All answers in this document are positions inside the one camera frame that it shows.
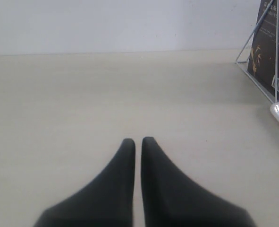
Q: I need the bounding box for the black book gold bamboo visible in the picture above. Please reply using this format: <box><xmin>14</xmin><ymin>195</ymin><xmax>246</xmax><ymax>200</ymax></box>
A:
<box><xmin>247</xmin><ymin>1</ymin><xmax>279</xmax><ymax>100</ymax></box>

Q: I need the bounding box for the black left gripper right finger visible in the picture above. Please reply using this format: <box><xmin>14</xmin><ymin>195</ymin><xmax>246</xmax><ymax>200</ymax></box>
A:
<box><xmin>141</xmin><ymin>137</ymin><xmax>256</xmax><ymax>227</ymax></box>

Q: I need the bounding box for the white wire book rack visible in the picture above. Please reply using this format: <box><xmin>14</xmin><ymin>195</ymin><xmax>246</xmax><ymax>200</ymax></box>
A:
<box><xmin>236</xmin><ymin>0</ymin><xmax>279</xmax><ymax>103</ymax></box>

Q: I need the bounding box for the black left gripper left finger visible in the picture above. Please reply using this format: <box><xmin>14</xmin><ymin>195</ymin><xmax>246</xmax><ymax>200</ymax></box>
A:
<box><xmin>35</xmin><ymin>139</ymin><xmax>135</xmax><ymax>227</ymax></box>

